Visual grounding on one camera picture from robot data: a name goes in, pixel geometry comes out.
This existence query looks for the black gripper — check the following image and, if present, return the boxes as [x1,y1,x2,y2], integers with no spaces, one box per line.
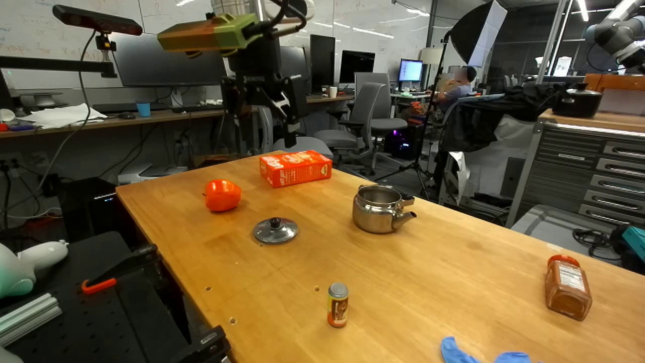
[222,33,306,153]

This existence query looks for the steel kettle lid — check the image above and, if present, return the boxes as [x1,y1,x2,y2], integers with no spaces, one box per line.
[251,216,301,246]

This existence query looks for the steel kettle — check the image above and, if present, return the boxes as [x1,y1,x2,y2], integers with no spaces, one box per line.
[350,183,419,237]

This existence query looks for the orange cracker box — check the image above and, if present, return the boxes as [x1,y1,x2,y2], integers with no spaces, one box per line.
[258,147,335,190]

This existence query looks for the orange red tomato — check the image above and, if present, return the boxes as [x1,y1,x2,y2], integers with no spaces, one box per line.
[201,178,245,216]

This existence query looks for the grey padded office chair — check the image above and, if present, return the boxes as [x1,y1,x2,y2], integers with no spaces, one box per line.
[312,80,391,174]

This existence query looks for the lit computer monitor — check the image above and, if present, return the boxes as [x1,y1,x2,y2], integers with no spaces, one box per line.
[397,56,427,88]

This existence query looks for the long wooden desk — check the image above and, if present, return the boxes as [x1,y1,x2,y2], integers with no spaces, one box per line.
[0,91,357,141]

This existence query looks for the seated person dark hair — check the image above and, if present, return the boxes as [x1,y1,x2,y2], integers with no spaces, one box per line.
[430,65,480,115]

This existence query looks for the small white capped bottle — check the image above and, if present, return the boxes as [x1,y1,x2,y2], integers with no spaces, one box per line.
[326,281,350,332]

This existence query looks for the black computer case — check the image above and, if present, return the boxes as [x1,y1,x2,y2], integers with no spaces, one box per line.
[57,176,129,246]

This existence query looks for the white papers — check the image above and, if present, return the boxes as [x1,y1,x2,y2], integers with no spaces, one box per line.
[24,101,110,132]

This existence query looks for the black photo umbrella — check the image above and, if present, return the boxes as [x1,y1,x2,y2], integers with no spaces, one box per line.
[446,2,510,69]

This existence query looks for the black horizontal stand bar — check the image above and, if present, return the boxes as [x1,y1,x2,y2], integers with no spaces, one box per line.
[0,55,117,81]

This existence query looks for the black draped cloth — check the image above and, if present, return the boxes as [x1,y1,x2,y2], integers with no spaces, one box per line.
[439,83,572,156]

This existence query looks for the black optical breadboard table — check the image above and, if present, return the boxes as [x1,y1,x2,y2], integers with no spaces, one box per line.
[0,230,234,363]

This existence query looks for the blue glove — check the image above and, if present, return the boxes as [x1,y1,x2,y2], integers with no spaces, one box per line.
[439,336,532,363]

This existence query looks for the grey low cart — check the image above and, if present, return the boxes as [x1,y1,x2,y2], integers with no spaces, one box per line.
[510,202,645,264]

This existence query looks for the black pot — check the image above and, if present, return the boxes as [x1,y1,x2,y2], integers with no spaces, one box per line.
[550,85,605,120]

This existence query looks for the grey drawer cabinet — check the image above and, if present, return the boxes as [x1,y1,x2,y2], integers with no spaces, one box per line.
[507,109,645,229]

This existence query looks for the wooden box on cabinet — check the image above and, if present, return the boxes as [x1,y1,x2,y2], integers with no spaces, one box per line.
[582,71,645,117]

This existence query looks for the teal pouch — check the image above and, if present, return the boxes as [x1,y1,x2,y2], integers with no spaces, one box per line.
[616,225,645,264]

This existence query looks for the yellow green wrist camera mount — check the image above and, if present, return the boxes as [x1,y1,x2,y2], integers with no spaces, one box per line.
[158,12,261,56]

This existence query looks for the black stereo camera bar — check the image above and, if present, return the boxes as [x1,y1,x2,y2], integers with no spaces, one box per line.
[50,2,146,38]

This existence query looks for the black orange handled clamp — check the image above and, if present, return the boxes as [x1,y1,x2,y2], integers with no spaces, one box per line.
[78,244,159,299]

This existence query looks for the aluminium rail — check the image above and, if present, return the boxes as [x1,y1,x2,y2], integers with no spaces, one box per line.
[0,291,65,350]

